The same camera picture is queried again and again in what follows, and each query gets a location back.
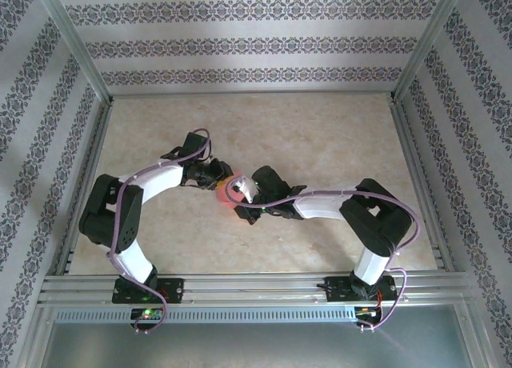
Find aluminium frame post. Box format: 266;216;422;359
390;0;467;103
34;0;114;105

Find circuit board green light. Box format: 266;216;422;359
130;306;164;326

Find aluminium table edge rail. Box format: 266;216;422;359
54;99;115;276
390;99;456;272

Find circuit board orange wires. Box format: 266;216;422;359
354;305;384;326

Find grey metal panel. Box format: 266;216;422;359
39;322;473;368

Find thin aluminium wall strip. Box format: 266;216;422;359
110;90;395;101

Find wide aluminium mounting rail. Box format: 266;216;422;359
38;274;473;307

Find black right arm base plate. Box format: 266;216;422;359
326;275;399;304

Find pink paper sheet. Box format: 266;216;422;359
214;170;259;212

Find slotted grey cable duct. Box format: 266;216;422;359
54;306;357;324

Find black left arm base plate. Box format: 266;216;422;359
112;278;186;305

